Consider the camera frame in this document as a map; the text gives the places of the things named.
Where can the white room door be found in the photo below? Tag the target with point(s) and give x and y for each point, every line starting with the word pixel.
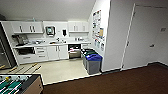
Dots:
pixel 143 36

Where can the chrome sink faucet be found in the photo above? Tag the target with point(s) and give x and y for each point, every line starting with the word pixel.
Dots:
pixel 57 40

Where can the white wall cabinet door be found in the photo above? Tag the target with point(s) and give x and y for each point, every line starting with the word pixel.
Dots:
pixel 85 26
pixel 79 26
pixel 27 27
pixel 72 27
pixel 38 27
pixel 16 27

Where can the counter dish drying rack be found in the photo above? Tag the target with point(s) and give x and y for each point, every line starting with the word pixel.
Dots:
pixel 40 42

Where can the dark coffee machine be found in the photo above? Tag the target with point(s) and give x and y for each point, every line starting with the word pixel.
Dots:
pixel 20 40

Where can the white base cabinet door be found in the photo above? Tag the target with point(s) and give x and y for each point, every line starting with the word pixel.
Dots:
pixel 63 52
pixel 53 53

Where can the small white wall notice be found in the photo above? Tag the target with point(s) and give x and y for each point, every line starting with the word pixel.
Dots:
pixel 102 46

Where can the stainless steel dishwasher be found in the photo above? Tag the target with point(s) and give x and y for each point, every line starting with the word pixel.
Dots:
pixel 74 52

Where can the green foosball table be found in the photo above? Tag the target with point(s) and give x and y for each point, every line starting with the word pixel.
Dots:
pixel 18 86

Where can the tan cork board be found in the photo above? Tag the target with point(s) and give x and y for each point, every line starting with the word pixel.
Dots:
pixel 101 32

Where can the blue lid trash bin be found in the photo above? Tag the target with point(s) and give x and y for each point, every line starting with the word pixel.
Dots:
pixel 94 65

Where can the small blue wall notice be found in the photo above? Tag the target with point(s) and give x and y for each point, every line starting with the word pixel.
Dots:
pixel 95 42

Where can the blue recycling bin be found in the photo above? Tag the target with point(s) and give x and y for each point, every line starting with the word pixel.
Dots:
pixel 87 54

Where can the small green wall notice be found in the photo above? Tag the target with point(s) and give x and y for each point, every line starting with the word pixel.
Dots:
pixel 98 44

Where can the stainless steel refrigerator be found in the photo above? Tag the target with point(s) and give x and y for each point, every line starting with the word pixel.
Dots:
pixel 6 50

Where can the small grey wall sign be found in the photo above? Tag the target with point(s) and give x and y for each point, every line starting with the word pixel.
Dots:
pixel 163 29

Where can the wide white cabinet drawer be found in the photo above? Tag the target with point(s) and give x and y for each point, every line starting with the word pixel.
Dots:
pixel 27 59

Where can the black built-in microwave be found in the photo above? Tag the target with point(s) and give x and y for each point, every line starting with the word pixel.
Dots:
pixel 26 51

